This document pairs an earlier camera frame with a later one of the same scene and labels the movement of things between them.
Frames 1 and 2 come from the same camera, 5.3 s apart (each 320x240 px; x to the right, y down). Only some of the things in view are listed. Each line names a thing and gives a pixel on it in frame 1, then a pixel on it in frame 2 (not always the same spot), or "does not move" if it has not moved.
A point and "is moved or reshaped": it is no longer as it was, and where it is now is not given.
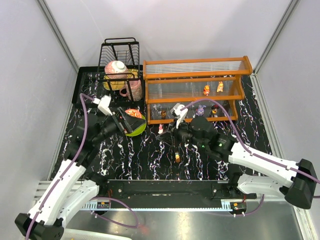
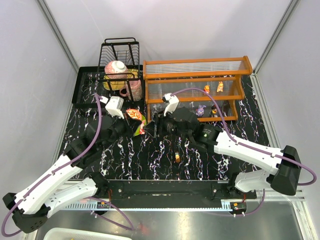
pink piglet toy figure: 160,129 is moved or reshaped
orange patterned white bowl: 134,112 does not move
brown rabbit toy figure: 220,87 does not move
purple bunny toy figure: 200,110 does not move
